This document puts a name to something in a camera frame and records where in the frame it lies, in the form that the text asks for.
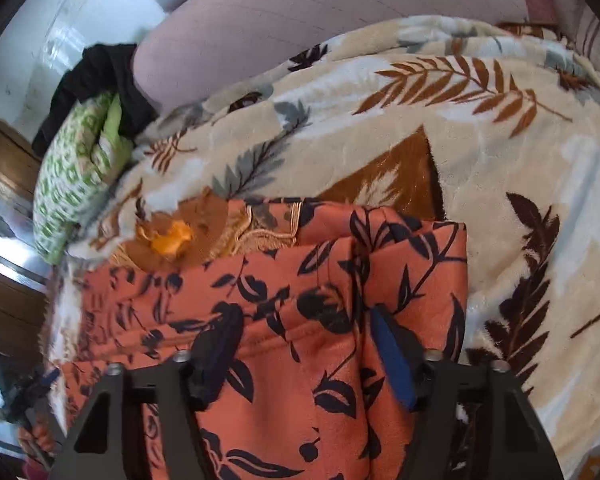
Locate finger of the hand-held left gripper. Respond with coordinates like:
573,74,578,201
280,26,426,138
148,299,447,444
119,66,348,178
17,367,61,403

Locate wooden cabinet with glass door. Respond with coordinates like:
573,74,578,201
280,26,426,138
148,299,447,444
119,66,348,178
0,102,53,461

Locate green white patterned pillow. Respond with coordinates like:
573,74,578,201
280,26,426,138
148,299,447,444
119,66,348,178
32,91,136,265

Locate pink striped cloth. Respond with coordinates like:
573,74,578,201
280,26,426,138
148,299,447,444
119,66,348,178
560,5,600,93

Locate orange black floral garment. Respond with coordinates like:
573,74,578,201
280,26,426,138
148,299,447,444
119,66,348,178
60,197,469,480

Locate pink quilted mattress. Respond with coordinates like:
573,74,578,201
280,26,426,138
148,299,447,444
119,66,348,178
132,0,581,116

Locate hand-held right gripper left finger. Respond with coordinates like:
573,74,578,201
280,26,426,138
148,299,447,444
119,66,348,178
47,309,246,480

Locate black clothes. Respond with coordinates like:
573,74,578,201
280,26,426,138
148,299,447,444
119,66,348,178
31,44,161,158

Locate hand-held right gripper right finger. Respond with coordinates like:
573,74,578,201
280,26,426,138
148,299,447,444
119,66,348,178
370,304,566,480

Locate beige leaf print blanket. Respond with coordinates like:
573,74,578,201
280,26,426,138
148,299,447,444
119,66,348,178
45,15,600,480

